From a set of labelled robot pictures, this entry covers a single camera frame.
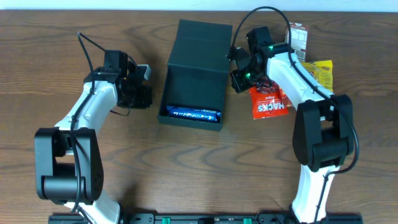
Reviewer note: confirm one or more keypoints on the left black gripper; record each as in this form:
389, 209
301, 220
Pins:
140, 97

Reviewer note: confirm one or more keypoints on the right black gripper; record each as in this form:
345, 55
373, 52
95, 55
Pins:
237, 81

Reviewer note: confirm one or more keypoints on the red Hacks candy bag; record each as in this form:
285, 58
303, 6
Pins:
267, 101

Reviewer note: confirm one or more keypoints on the blue cookie packet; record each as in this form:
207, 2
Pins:
194, 113

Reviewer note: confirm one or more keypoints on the black gift box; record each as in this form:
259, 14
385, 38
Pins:
197, 72

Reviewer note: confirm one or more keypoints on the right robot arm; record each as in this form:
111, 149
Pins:
324, 134

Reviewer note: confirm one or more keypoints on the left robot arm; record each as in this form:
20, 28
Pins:
68, 166

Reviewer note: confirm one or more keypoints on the Hello Panda biscuit box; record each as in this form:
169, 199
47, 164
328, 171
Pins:
284, 98

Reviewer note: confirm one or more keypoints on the brown drink carton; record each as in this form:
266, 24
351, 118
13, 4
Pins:
299, 39

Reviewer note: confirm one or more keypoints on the yellow snack bag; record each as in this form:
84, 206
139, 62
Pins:
322, 71

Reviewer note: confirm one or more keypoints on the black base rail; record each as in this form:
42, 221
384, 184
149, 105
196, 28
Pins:
263, 218

